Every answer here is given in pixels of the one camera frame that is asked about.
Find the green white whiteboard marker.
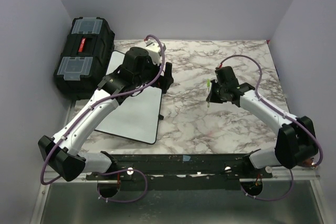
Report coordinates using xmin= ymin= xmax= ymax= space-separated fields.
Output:
xmin=206 ymin=79 xmax=211 ymax=108

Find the white whiteboard black frame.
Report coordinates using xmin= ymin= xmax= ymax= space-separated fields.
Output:
xmin=94 ymin=50 xmax=163 ymax=145

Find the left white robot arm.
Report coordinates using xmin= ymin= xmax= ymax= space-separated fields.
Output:
xmin=38 ymin=43 xmax=173 ymax=182

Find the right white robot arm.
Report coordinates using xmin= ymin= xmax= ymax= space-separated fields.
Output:
xmin=206 ymin=66 xmax=318 ymax=178

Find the blue tape piece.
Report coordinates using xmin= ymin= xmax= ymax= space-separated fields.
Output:
xmin=182 ymin=155 xmax=191 ymax=162

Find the black plastic toolbox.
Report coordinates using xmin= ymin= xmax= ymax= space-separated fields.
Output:
xmin=53 ymin=17 xmax=115 ymax=101

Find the red brown connector plug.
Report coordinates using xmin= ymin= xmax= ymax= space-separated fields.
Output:
xmin=300 ymin=158 xmax=317 ymax=168

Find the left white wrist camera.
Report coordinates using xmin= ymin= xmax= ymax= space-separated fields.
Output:
xmin=144 ymin=40 xmax=162 ymax=66

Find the black mounting rail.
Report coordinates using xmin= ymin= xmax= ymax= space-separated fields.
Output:
xmin=86 ymin=154 xmax=272 ymax=190

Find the aluminium frame rail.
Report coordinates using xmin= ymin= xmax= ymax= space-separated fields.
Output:
xmin=28 ymin=98 xmax=326 ymax=224

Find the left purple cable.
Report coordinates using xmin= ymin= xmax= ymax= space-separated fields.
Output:
xmin=39 ymin=34 xmax=166 ymax=204

